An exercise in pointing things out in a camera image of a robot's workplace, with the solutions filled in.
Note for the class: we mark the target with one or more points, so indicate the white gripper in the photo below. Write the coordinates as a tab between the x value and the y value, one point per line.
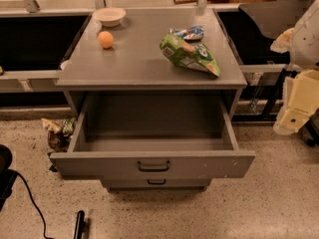
306	42

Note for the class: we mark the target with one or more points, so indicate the green rice chip bag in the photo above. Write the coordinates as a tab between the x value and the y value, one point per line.
182	54

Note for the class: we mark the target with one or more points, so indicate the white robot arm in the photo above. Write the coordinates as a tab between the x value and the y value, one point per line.
302	41

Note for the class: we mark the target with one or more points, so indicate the grey lower drawer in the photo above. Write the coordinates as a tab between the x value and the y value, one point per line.
148	184

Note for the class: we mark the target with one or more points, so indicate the open grey top drawer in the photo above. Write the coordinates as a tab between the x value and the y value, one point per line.
116	131

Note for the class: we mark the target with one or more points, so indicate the grey drawer cabinet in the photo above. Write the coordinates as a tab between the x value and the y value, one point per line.
136	62

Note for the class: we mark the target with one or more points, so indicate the black tray table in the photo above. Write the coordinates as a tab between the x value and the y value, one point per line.
274	17

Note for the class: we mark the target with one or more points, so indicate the blue snack packet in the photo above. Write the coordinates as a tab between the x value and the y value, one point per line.
194	33

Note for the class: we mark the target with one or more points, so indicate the orange fruit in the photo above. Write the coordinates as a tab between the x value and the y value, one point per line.
106	39

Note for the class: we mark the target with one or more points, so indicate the white bowl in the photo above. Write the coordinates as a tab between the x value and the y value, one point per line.
110	17

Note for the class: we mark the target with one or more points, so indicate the pile of snack bags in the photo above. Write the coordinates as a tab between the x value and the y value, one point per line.
59	136

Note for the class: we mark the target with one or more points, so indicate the black object on floor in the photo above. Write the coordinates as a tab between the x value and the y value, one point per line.
82	226

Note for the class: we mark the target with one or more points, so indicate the black device at left edge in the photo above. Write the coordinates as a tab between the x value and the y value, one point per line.
7	175

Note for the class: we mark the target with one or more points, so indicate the black stand frame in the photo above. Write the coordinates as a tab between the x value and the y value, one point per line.
261	103

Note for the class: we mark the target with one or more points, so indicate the black lower drawer handle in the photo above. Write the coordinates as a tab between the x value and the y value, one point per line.
156	181

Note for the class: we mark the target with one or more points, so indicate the black drawer handle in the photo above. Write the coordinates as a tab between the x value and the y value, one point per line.
147	167
156	181

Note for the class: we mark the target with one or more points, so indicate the black top drawer handle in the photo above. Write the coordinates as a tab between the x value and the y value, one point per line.
147	167

